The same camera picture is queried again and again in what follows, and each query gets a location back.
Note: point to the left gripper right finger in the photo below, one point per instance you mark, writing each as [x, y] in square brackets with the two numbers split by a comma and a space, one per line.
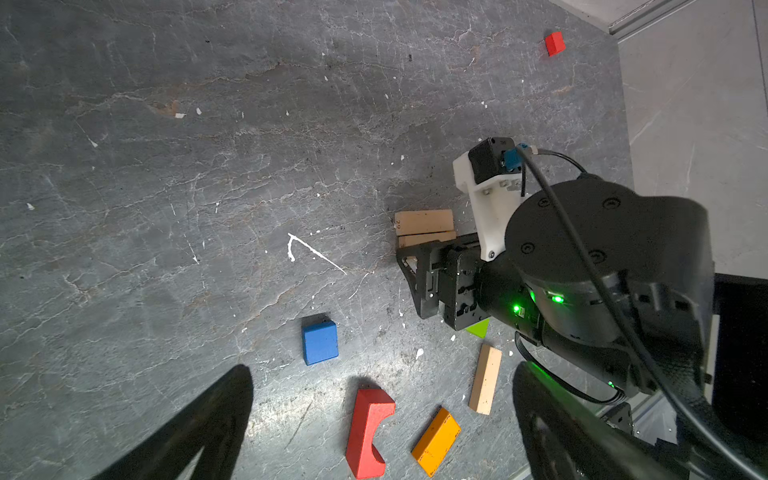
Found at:
[564, 440]

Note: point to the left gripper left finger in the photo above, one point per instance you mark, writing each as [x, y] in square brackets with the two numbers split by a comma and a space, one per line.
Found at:
[209, 431]

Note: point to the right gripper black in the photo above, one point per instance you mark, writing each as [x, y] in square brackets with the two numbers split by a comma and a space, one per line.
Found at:
[441, 280]

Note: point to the natural wood block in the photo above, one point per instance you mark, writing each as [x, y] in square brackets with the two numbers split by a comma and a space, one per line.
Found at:
[420, 222]
[417, 239]
[486, 376]

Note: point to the green rectangular block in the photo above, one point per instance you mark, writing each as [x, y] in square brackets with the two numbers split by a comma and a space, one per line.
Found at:
[479, 329]

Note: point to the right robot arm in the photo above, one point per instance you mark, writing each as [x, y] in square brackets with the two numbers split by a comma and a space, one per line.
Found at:
[624, 287]

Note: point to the orange-yellow rectangular block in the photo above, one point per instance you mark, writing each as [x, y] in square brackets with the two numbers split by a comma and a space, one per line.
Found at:
[437, 440]

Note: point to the red arch block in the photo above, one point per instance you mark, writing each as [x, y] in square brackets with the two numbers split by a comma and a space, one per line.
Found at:
[371, 407]

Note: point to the blue cube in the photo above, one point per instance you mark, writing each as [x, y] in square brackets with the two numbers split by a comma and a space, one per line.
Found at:
[320, 342]

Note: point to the small red cube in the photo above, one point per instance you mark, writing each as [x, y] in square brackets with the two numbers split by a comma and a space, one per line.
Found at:
[555, 43]

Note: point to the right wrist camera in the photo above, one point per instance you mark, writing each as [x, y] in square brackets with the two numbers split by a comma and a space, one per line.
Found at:
[490, 174]

